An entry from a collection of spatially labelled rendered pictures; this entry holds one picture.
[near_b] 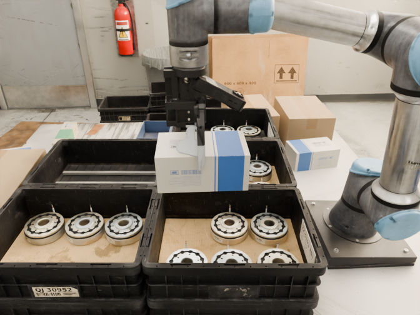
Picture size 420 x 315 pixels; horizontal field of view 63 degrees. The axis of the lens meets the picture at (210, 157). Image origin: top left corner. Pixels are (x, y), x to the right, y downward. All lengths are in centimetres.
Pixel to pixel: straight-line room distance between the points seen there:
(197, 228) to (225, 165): 32
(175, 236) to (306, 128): 92
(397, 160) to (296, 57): 311
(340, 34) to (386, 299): 70
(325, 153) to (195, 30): 102
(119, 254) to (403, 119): 75
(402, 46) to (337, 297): 65
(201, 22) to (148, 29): 327
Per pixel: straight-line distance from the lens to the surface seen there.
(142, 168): 128
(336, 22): 85
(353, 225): 115
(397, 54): 83
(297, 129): 165
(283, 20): 81
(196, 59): 66
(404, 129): 87
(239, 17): 66
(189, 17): 65
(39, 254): 103
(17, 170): 127
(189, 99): 71
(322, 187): 146
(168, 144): 77
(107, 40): 401
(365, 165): 109
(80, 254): 98
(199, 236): 97
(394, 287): 114
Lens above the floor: 149
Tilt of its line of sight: 30 degrees down
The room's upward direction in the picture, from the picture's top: straight up
